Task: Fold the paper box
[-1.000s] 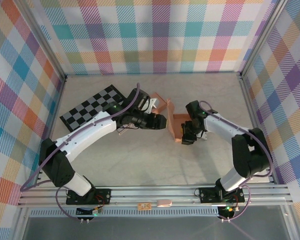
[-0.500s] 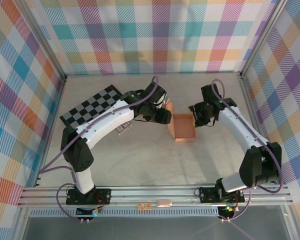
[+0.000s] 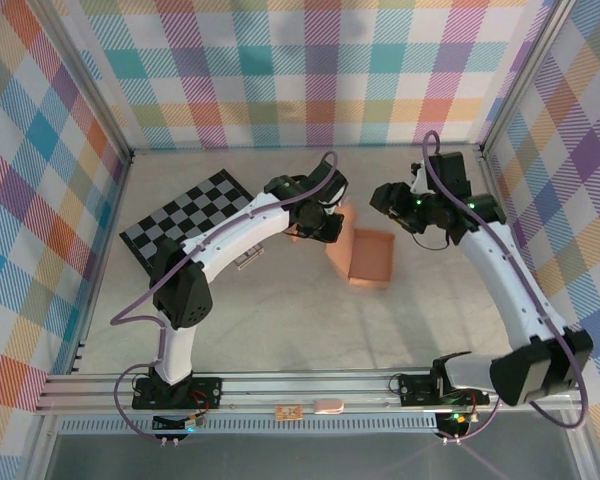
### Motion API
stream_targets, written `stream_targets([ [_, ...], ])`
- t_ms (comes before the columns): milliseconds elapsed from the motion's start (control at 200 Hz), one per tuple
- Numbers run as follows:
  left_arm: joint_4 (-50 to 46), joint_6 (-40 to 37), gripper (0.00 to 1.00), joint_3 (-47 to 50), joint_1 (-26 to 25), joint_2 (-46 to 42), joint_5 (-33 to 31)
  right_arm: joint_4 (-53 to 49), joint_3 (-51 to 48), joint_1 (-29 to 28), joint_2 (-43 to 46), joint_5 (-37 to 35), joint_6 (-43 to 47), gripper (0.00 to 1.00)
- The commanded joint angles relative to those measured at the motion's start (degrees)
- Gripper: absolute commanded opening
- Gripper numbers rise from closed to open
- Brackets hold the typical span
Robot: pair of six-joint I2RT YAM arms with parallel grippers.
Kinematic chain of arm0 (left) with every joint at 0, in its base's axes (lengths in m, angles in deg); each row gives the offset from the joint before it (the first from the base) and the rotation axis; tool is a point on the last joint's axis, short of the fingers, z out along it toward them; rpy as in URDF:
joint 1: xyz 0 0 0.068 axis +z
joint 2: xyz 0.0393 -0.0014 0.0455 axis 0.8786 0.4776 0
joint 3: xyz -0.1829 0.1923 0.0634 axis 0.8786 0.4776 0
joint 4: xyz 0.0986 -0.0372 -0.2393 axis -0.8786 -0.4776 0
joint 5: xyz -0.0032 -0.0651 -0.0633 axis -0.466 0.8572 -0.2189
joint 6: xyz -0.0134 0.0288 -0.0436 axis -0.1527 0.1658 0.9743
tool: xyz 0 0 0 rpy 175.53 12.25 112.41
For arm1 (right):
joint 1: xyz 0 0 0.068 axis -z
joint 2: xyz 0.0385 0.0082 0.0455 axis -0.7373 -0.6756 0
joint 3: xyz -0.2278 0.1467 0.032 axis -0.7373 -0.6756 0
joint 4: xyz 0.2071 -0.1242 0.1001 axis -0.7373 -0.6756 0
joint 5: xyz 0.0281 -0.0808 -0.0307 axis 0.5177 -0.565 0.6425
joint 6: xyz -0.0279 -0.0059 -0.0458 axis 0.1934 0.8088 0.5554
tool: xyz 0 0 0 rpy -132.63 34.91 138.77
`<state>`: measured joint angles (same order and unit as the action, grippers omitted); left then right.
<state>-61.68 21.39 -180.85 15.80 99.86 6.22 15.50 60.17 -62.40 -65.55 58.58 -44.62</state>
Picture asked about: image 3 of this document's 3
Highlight salmon cardboard sheets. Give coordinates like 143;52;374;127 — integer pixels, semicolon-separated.
323;201;397;292

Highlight playing card box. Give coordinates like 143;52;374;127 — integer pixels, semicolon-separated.
234;245;266;272

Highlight black grey chessboard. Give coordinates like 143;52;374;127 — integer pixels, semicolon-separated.
118;168;262;274

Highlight small black circuit board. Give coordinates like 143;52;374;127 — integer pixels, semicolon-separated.
152;413;205;435
437;410;474;437

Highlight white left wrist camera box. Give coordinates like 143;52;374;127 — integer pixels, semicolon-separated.
324;184;349;209

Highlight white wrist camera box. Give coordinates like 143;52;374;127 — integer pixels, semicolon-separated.
324;184;349;209
409;162;431;194

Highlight thin black camera cable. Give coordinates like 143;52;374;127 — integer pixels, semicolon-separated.
411;228;452;251

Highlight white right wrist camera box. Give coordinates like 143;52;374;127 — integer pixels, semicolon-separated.
409;162;431;194

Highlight aluminium side rail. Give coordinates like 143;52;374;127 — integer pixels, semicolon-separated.
67;152;134;376
477;147;551;369

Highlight aluminium frame post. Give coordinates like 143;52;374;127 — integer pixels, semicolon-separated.
27;0;134;164
477;0;581;156

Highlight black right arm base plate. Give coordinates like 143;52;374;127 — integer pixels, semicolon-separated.
397;373;491;407

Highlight aluminium mounting rail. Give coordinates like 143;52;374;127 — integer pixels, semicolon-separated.
33;368;589;417

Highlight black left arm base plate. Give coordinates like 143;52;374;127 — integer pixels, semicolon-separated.
131;377;224;411

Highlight slotted grey cable duct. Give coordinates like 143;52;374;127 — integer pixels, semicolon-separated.
59;418;439;434

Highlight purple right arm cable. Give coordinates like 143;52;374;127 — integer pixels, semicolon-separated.
422;130;590;442

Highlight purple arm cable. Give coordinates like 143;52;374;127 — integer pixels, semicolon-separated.
422;130;590;442
110;151;339;441

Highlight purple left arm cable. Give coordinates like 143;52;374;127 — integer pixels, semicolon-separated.
110;151;339;441

